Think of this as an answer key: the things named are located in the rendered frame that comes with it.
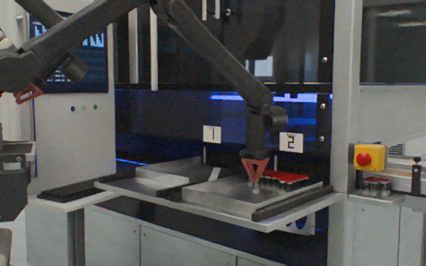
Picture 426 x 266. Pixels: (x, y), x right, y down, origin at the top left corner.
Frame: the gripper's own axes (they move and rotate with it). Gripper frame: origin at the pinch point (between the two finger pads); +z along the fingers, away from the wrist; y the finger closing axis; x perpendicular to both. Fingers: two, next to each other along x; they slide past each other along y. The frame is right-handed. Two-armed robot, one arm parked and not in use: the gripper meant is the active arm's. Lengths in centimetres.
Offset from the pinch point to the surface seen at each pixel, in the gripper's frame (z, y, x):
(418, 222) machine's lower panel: 34, 86, -43
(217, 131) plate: -10.1, 24.4, 24.4
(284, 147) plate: -7.3, 17.3, -3.3
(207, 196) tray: 1.5, -18.5, 6.6
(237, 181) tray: 3.4, 7.8, 9.4
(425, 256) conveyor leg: 24, 21, -47
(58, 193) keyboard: 9, -12, 68
